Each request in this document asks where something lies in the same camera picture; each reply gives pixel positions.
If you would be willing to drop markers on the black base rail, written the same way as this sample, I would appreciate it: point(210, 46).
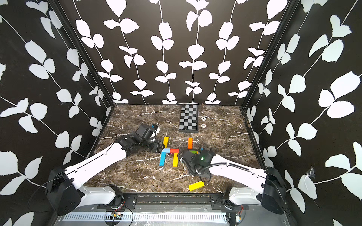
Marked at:
point(158, 203)

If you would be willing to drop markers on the red short block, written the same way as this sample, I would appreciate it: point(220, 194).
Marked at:
point(174, 150)

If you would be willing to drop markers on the orange long block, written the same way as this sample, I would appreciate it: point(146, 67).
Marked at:
point(190, 143)

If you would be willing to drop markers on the yellow long block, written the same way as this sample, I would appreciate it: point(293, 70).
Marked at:
point(165, 142)

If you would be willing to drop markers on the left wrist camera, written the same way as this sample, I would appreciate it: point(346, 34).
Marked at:
point(146, 133)

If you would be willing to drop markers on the black grey checkerboard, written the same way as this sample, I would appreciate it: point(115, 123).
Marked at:
point(189, 119)

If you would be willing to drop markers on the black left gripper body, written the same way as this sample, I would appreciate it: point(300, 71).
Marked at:
point(155, 147)

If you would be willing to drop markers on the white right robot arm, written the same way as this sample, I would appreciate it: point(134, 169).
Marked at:
point(262, 187)

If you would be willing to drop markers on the teal long block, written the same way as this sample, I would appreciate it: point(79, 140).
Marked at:
point(162, 159)

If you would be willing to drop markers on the white slotted cable duct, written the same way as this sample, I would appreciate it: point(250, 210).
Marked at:
point(205, 217)

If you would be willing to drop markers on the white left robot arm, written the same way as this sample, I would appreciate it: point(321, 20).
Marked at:
point(66, 191)

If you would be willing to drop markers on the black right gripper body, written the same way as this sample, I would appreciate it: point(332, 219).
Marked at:
point(193, 172)

